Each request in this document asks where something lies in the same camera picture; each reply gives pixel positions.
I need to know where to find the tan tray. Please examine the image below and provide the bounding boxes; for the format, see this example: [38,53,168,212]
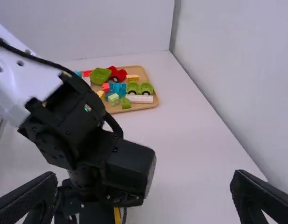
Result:
[80,65,160,115]

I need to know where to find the pale green toy brick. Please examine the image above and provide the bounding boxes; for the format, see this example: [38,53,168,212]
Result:
[107,92,121,107]

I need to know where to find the green hollow toy brick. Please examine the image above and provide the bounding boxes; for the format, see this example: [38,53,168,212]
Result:
[89,67,112,85]

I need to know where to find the white toy brick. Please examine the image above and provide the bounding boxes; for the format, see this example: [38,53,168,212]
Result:
[125,94,154,104]

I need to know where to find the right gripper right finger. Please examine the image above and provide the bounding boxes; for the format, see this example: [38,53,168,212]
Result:
[229,169,288,224]

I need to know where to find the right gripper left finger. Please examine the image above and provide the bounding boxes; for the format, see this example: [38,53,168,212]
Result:
[0,171,58,224]

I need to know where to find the green toy car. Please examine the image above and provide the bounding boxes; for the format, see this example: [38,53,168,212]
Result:
[126,82,155,96]

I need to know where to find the red toy car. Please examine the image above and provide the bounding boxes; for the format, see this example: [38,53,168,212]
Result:
[106,65,127,83]

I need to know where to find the green curved toy brick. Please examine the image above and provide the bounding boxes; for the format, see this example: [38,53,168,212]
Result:
[120,97,133,110]

